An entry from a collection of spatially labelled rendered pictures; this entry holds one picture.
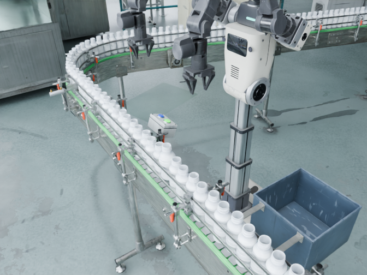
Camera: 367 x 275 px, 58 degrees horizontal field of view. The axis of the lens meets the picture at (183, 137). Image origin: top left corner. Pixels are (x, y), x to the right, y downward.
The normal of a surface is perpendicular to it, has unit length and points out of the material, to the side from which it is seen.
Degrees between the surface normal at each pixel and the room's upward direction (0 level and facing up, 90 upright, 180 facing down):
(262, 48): 90
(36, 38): 90
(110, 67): 89
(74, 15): 90
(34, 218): 0
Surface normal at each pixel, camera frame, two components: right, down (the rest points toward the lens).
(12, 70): 0.57, 0.45
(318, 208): -0.83, 0.33
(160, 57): 0.28, 0.54
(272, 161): -0.02, -0.83
